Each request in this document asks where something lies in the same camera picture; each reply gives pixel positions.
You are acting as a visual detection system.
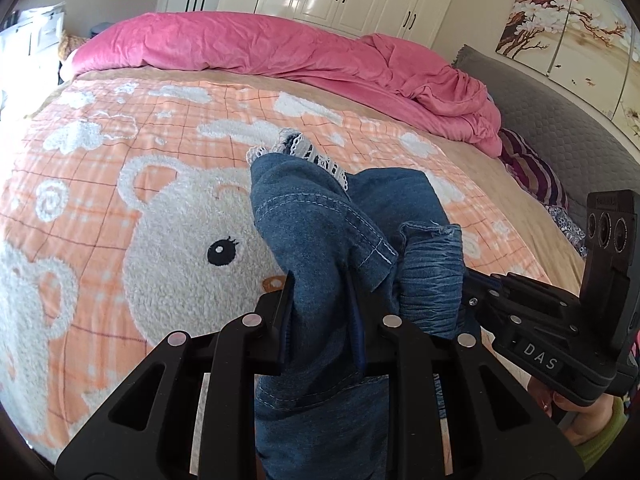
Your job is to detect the floral patterned pillow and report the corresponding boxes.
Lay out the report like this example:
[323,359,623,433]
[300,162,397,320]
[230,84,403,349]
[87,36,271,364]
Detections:
[545,204,588,260]

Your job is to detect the blue denim pants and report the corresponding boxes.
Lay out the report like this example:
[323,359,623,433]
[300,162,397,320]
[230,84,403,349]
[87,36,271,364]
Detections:
[246,130,466,480]

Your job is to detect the white drawer cabinet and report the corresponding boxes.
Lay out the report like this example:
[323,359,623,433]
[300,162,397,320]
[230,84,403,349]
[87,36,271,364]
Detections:
[0,2,68,86]

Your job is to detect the floral wall painting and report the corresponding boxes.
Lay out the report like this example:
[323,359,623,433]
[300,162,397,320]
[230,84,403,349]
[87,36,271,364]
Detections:
[495,0,640,136]

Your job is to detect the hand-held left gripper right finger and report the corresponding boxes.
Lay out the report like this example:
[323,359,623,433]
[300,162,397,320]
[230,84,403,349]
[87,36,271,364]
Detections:
[345,267,586,480]

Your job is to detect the purple striped pillow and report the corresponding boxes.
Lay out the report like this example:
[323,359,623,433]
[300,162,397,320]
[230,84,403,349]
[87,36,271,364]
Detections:
[497,127,571,211]

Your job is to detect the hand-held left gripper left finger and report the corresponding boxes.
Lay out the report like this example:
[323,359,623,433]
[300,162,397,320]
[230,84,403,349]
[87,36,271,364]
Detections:
[54,270,296,480]

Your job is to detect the person's right hand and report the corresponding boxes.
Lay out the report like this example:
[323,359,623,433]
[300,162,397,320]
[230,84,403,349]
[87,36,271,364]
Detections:
[530,377,613,448]

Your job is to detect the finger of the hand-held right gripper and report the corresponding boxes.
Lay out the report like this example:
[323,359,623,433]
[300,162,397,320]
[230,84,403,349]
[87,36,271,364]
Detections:
[462,290,531,348]
[465,269,581,311]

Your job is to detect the bear printed blanket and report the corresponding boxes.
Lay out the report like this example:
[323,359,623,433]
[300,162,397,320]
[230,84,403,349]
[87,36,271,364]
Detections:
[0,79,551,461]

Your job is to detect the person's green sleeved forearm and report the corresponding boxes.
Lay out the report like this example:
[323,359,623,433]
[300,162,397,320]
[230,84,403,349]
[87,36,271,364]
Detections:
[575,395,640,471]

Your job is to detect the pink duvet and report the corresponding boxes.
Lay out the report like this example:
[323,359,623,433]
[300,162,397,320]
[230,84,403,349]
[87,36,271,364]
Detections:
[70,11,503,158]

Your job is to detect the grey padded headboard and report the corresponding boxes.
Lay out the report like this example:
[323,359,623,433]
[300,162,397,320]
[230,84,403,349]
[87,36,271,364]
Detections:
[452,44,640,241]

